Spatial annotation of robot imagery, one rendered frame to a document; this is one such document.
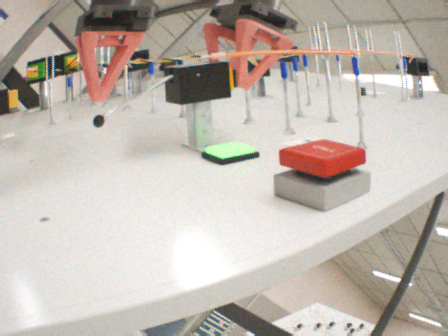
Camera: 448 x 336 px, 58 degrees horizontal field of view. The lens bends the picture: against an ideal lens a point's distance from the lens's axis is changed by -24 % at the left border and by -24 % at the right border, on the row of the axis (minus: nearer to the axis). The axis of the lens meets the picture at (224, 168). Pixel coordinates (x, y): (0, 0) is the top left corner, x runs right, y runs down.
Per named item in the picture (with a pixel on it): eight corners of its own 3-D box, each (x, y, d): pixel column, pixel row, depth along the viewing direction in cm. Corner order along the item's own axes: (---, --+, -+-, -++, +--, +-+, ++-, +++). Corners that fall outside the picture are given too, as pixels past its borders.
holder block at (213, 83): (165, 102, 54) (163, 67, 53) (212, 94, 56) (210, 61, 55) (181, 105, 50) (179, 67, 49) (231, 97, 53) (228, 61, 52)
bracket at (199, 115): (181, 145, 56) (178, 99, 55) (201, 141, 57) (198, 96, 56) (200, 152, 52) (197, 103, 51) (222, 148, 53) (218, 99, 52)
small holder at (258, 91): (258, 93, 94) (255, 57, 93) (276, 98, 86) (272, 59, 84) (234, 95, 93) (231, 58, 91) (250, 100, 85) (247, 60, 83)
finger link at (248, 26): (243, 94, 59) (265, 27, 58) (280, 100, 52) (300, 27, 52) (192, 76, 55) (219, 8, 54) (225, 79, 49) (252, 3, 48)
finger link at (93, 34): (116, 98, 53) (128, 21, 51) (136, 102, 47) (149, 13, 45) (63, 100, 50) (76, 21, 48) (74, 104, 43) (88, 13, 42)
